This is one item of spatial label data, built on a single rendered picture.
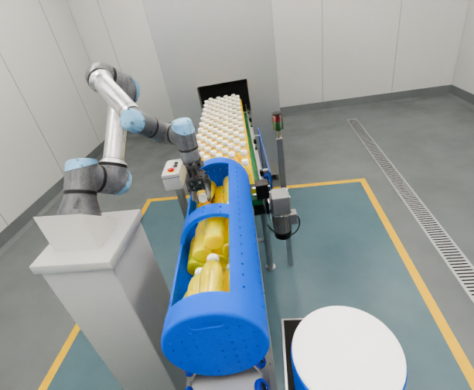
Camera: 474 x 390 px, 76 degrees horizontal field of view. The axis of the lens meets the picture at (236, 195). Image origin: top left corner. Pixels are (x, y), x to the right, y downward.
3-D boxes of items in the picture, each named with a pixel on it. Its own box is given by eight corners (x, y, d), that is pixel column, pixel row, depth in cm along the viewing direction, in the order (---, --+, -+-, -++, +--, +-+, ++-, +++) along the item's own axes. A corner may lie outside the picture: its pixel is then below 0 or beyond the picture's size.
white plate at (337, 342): (407, 321, 82) (407, 324, 83) (307, 295, 94) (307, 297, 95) (405, 435, 62) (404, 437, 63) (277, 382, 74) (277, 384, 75)
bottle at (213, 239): (216, 252, 106) (216, 220, 122) (228, 240, 103) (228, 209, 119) (199, 243, 104) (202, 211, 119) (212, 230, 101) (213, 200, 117)
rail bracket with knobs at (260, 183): (254, 203, 167) (251, 186, 162) (253, 196, 173) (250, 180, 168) (271, 200, 166) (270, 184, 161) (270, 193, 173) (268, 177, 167)
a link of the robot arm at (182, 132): (179, 115, 112) (196, 116, 108) (185, 143, 118) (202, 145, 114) (164, 123, 107) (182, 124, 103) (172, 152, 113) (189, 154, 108)
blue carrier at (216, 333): (179, 382, 87) (144, 323, 72) (200, 210, 161) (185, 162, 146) (276, 370, 85) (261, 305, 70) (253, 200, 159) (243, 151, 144)
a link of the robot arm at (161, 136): (142, 116, 112) (163, 118, 107) (165, 125, 122) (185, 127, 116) (138, 137, 112) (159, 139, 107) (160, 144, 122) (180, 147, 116)
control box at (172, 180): (165, 191, 173) (160, 176, 168) (171, 175, 190) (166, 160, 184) (182, 189, 172) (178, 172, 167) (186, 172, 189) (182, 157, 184)
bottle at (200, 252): (216, 255, 107) (217, 224, 123) (202, 244, 104) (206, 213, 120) (202, 265, 109) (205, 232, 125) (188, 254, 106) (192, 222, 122)
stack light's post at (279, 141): (288, 266, 243) (276, 139, 185) (287, 263, 247) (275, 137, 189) (293, 265, 243) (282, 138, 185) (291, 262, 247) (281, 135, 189)
